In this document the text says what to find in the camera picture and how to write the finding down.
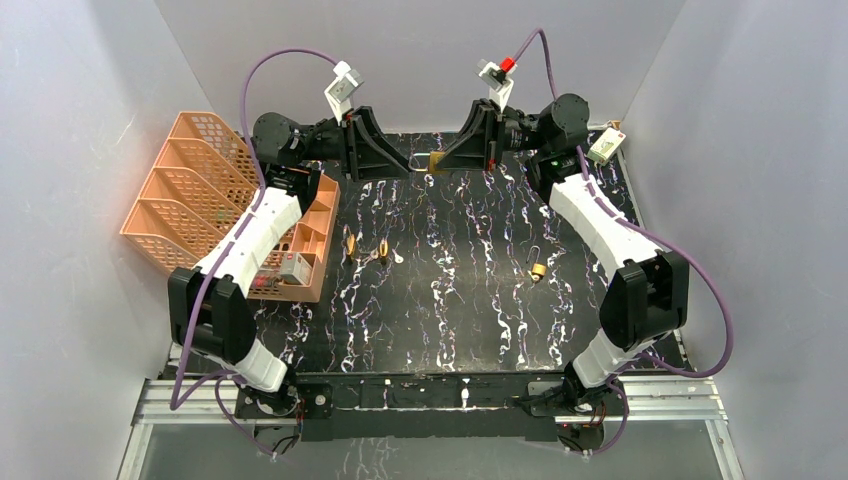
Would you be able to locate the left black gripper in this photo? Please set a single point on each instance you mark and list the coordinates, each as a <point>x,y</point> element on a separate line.
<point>350,145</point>

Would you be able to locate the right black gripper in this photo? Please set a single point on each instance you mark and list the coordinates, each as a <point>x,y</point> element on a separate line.
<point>475,149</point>

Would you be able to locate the small brass padlock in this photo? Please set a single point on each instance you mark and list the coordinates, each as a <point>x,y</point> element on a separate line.
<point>538,270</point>
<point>426,162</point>

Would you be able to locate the large brass padlock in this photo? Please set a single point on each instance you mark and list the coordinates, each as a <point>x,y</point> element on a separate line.
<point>350,244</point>

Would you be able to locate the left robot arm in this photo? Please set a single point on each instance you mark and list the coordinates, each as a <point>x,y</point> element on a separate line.
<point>208,302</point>

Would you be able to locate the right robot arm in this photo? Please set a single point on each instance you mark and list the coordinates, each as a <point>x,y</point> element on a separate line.
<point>647,287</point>

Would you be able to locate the white staple box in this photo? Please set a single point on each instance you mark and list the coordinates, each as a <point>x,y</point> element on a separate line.
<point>295,269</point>

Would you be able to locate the small open brass padlock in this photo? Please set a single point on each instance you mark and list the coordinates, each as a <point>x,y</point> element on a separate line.
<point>538,270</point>

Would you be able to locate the small white green box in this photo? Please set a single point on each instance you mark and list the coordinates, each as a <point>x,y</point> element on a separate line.
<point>606,146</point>

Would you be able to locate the coloured marker set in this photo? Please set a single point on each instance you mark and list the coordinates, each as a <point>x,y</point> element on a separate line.
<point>265,279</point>

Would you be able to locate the orange plastic desk organizer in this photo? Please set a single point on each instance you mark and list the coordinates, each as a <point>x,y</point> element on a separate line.
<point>198,187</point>

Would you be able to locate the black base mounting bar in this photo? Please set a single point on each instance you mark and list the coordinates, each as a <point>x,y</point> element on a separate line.
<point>424,401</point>

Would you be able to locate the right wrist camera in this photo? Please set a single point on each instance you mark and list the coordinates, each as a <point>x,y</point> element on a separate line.
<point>497,76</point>

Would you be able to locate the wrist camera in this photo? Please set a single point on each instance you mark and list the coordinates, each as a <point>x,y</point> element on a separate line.
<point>497,76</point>
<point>340,91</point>

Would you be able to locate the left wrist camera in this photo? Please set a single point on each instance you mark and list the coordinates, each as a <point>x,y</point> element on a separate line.
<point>340,91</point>

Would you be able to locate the aluminium frame rail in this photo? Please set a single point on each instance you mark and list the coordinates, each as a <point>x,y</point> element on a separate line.
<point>651,398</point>

